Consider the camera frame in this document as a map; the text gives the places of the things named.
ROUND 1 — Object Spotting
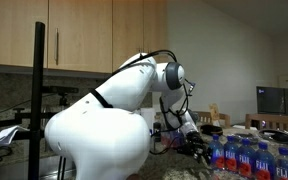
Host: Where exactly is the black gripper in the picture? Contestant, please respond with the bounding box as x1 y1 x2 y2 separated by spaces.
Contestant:
180 130 210 164

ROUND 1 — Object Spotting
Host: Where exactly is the black oval case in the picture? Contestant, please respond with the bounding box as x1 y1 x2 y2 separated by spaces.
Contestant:
199 124 224 136

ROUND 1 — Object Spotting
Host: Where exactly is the black canister white label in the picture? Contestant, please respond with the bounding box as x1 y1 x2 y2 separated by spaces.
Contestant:
152 121 162 143

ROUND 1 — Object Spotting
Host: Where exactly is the wooden dining chair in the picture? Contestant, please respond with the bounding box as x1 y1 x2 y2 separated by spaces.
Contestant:
197 110 232 128
244 113 288 134

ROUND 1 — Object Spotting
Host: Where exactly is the white paper towel roll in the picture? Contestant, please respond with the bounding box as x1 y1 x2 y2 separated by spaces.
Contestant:
141 107 157 125

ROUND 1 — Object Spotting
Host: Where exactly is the flat screen television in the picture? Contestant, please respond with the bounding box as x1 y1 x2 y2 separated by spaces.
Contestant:
255 85 288 117

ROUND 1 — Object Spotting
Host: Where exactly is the black vertical stand pole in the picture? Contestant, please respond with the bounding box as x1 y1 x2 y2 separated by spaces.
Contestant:
28 21 46 180

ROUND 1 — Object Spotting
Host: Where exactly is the white folded paper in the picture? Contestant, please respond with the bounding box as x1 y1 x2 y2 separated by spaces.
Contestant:
0 124 30 146

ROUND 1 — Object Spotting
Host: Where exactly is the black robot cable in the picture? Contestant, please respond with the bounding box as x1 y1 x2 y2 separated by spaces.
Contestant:
56 49 195 180

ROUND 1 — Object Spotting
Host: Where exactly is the black strap on arm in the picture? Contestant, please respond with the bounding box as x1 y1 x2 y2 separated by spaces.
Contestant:
89 88 114 109

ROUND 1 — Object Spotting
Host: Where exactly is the black stereo camera bar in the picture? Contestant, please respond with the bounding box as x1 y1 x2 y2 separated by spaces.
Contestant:
42 85 80 95

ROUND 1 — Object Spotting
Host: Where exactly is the wooden wall cabinet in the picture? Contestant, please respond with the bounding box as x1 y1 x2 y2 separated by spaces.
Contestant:
0 0 168 74

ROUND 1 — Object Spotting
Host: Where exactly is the metal cabinet handle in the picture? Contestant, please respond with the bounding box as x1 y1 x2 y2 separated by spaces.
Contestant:
54 27 60 66

